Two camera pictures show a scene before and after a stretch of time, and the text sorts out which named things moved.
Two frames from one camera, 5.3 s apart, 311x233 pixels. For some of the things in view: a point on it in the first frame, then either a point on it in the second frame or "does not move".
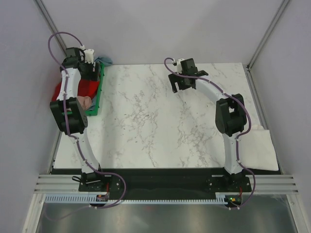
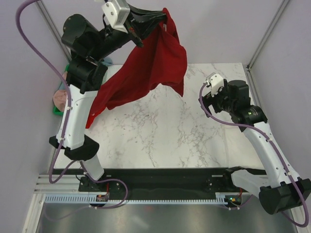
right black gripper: [174, 78] -> [208, 100]
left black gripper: [93, 75] -> [141, 22]
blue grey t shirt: [106, 61] does not move
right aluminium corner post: [282, 7] does not move
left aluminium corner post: [40, 4] does not move
